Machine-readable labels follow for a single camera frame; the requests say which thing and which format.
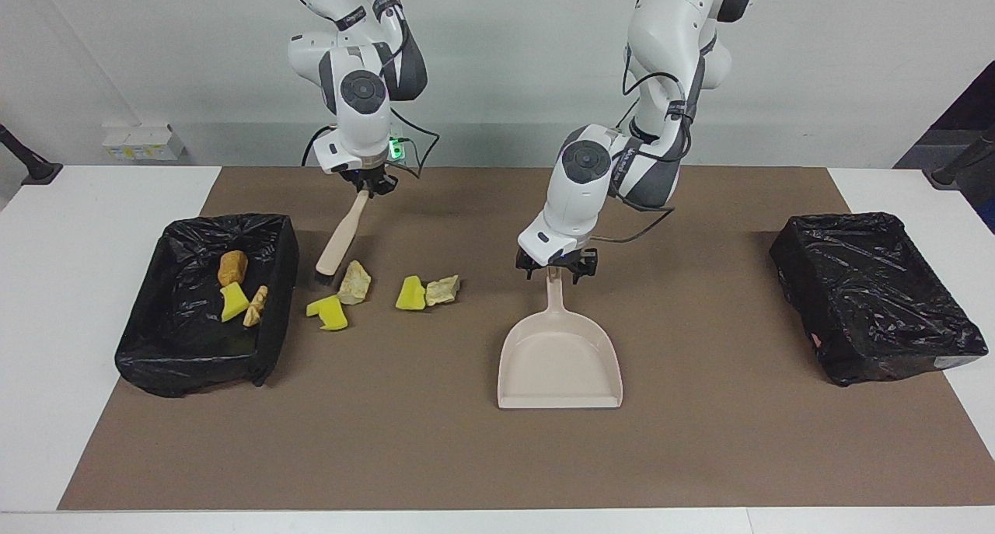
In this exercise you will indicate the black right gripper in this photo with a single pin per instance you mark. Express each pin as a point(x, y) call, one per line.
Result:
point(365, 176)

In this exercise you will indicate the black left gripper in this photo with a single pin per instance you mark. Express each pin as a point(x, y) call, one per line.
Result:
point(571, 256)

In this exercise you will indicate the beige hand brush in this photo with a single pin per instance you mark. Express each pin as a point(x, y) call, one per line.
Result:
point(338, 242)

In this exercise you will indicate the beige plastic dustpan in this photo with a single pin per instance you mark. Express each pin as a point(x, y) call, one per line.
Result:
point(560, 363)

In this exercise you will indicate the brown toy bread roll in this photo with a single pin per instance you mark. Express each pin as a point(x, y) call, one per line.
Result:
point(232, 268)

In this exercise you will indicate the striped toy croissant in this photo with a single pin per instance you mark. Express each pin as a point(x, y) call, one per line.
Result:
point(255, 307)

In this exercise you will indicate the yellow green sponge piece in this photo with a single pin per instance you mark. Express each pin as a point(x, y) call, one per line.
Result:
point(233, 302)

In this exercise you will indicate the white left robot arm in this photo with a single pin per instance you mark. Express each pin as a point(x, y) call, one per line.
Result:
point(575, 200)

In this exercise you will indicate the bin with black trash bag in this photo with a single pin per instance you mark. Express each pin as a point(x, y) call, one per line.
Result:
point(871, 293)
point(179, 347)

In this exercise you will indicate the large beige foam chunk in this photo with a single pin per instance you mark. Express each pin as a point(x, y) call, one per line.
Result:
point(352, 282)

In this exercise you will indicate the yellow sponge wedge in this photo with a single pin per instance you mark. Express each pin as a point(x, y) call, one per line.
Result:
point(409, 294)

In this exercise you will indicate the small beige foam chunk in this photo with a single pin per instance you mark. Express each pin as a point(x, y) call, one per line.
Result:
point(441, 291)

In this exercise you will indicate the notched yellow sponge piece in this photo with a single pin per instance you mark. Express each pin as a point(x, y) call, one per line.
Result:
point(333, 315)

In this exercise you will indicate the brown table mat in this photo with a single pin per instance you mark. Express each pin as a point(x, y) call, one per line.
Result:
point(466, 456)

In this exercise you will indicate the black clamp stand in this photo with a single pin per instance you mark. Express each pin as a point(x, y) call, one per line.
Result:
point(960, 165)
point(35, 169)

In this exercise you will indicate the dark background panel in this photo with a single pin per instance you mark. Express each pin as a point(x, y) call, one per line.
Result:
point(972, 118)

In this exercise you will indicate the white wall power box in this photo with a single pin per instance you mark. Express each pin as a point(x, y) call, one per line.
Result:
point(140, 141)

